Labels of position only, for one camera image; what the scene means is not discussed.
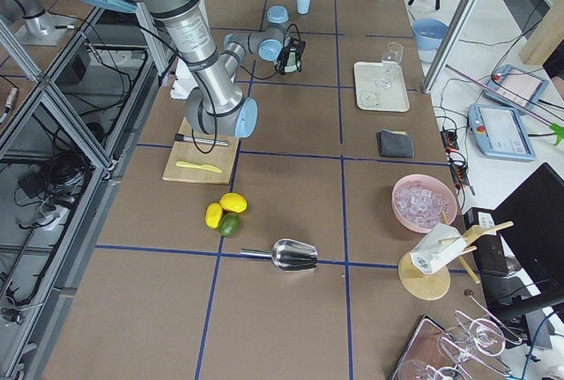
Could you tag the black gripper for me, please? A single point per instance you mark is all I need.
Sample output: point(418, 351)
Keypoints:
point(286, 59)

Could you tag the light blue plastic cup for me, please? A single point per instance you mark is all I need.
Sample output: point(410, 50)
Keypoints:
point(302, 6)

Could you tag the metal ice scoop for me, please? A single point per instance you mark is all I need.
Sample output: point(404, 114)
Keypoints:
point(288, 255)

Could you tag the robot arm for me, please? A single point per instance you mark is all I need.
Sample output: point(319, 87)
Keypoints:
point(268, 44)
point(217, 106)

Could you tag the blue bowl with fork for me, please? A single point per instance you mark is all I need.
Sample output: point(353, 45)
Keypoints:
point(428, 34)

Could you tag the pink bowl of ice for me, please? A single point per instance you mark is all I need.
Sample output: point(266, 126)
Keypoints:
point(420, 202)

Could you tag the cream bear serving tray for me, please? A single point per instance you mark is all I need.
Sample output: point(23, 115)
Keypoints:
point(370, 97)

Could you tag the wine glass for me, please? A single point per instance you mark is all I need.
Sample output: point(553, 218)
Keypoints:
point(391, 59)

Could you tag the grey folded cloth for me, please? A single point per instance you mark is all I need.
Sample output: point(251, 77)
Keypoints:
point(393, 144)

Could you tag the wooden cutting board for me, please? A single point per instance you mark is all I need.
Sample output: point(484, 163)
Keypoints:
point(222, 156)

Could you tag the yellow plastic knife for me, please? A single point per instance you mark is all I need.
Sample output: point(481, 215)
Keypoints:
point(204, 167)

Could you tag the yellow lemon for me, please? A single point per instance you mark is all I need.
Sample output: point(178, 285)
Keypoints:
point(213, 215)
point(233, 202)

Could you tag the green lime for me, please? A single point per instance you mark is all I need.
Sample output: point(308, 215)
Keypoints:
point(229, 224)

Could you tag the teach pendant tablet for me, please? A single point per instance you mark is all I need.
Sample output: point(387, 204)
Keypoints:
point(520, 86)
point(499, 133)

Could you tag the wooden paper towel stand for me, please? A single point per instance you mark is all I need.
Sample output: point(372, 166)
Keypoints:
point(423, 271)

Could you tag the black monitor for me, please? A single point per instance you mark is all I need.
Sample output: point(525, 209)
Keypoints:
point(535, 208)

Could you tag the glass rack with glasses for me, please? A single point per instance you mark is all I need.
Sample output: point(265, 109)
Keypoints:
point(469, 349)

